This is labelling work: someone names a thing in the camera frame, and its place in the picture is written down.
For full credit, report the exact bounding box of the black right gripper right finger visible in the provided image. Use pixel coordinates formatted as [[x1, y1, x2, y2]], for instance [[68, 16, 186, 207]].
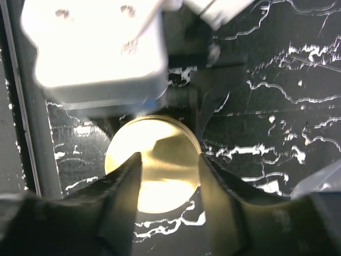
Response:
[[199, 155, 340, 255]]

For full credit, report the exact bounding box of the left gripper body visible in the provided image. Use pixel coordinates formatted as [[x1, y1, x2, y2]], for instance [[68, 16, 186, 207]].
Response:
[[87, 5, 247, 139]]

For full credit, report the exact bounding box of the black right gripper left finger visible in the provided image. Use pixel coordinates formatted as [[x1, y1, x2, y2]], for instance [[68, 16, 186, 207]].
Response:
[[1, 153, 142, 255]]

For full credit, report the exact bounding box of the gold jar lid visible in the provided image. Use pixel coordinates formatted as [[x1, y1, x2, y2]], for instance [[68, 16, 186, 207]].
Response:
[[104, 115, 201, 214]]

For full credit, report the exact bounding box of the clear plastic scoop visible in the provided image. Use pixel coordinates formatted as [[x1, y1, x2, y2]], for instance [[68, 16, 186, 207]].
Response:
[[290, 160, 341, 199]]

